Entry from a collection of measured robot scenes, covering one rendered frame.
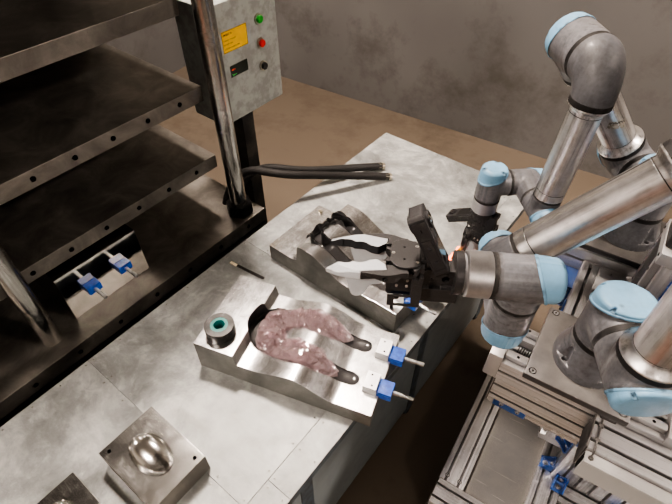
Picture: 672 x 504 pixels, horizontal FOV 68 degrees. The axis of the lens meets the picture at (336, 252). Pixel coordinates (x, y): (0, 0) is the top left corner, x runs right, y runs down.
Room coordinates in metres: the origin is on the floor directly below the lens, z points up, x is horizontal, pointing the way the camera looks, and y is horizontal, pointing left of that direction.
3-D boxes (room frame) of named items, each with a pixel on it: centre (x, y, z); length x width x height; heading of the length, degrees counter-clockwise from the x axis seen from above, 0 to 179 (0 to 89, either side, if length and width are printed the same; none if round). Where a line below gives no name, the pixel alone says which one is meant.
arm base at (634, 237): (1.03, -0.84, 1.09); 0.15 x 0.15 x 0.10
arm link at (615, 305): (0.61, -0.57, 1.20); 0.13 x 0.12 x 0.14; 173
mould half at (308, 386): (0.77, 0.10, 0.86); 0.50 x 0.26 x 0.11; 69
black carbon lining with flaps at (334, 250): (1.09, -0.06, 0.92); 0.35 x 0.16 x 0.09; 52
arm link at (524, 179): (1.12, -0.54, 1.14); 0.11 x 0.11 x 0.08; 5
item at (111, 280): (1.18, 0.91, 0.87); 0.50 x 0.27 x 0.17; 52
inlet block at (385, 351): (0.73, -0.18, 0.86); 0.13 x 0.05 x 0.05; 69
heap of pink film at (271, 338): (0.78, 0.09, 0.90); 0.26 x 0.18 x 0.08; 69
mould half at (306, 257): (1.11, -0.06, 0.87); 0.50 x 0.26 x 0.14; 52
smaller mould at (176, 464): (0.46, 0.43, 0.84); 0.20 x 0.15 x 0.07; 52
